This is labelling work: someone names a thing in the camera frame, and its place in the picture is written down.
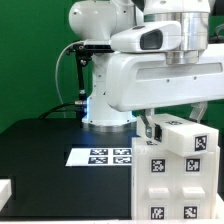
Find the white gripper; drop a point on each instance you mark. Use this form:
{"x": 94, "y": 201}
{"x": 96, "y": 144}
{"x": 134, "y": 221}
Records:
{"x": 144, "y": 81}

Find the white cabinet top block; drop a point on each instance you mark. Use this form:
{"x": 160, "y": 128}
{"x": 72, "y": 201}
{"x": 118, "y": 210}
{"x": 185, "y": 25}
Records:
{"x": 180, "y": 136}

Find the white cabinet body box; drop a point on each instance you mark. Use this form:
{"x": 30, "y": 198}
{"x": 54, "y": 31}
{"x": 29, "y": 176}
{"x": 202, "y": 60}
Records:
{"x": 166, "y": 186}

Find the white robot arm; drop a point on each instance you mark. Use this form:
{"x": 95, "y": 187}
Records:
{"x": 96, "y": 20}

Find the white sheet with markers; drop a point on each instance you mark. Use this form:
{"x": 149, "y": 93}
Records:
{"x": 99, "y": 157}

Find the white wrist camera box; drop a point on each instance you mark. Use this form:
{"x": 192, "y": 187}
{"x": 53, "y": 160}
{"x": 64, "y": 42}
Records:
{"x": 159, "y": 36}

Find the black camera on stand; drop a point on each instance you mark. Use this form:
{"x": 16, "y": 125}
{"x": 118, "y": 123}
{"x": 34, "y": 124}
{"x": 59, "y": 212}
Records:
{"x": 86, "y": 60}

